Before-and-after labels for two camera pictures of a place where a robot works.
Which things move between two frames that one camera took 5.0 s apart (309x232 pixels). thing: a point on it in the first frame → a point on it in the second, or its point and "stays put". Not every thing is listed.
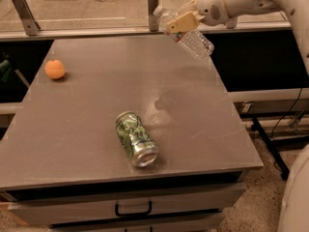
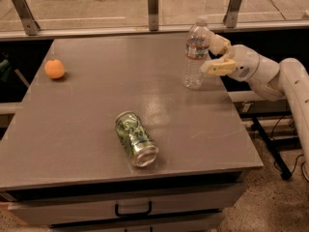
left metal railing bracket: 32,26 stays put
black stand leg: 272,148 stays put
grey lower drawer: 195,222 stays put
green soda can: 135,139 stays put
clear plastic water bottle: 193,41 → 197,52
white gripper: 210,10 → 246,66
